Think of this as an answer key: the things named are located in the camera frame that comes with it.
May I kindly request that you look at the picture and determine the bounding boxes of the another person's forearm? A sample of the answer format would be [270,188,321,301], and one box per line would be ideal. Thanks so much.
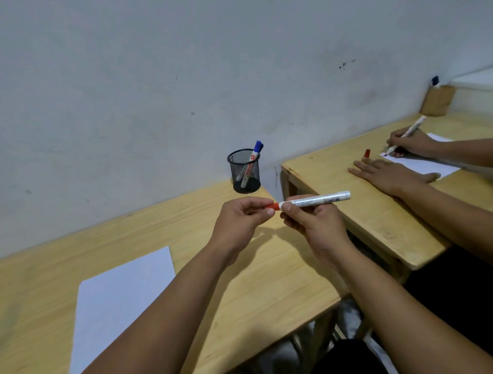
[432,138,493,169]
[401,180,493,263]

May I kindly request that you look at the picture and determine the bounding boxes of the black mesh pen holder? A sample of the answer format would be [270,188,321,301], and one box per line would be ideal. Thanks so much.
[227,149,262,194]

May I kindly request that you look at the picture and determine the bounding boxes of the person's right forearm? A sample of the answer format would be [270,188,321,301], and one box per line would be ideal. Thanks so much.
[334,246,493,374]

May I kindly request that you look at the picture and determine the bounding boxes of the blue capped white marker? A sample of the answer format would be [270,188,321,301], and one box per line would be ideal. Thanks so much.
[236,143,265,182]
[240,140,262,189]

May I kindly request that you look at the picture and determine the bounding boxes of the person's right hand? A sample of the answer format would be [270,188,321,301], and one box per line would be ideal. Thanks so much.
[280,194,357,271]

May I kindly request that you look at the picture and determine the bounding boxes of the white marker pen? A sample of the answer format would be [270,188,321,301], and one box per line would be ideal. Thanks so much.
[385,115,427,156]
[278,191,351,210]

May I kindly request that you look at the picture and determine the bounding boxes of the person's left hand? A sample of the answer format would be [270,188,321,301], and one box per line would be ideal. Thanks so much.
[208,197,276,267]

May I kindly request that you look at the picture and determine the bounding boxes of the person's black trousers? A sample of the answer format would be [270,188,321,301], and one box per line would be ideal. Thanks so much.
[313,338,398,374]

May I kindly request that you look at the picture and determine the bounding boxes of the person's left forearm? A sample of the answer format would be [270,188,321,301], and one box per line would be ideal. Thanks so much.
[82,247,236,374]

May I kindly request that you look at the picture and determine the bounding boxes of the white paper sheet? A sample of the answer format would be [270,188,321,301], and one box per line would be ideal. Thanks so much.
[69,247,176,374]
[379,133,461,180]

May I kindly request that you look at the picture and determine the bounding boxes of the brown cardboard pen holder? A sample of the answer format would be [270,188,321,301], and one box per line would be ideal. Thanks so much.
[419,85,457,117]

